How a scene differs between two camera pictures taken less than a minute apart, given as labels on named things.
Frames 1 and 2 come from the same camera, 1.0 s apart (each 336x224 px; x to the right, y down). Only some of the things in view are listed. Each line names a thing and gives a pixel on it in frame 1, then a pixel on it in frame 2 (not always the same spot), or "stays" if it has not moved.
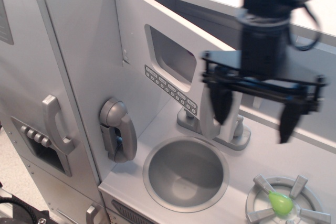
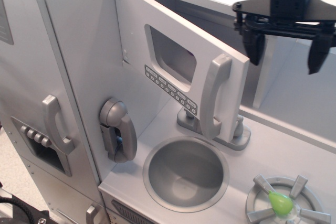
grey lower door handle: [90, 212] stays
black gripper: [263, 65] → [292, 9]
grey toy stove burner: [306, 208] stays
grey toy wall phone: [118, 134] stays
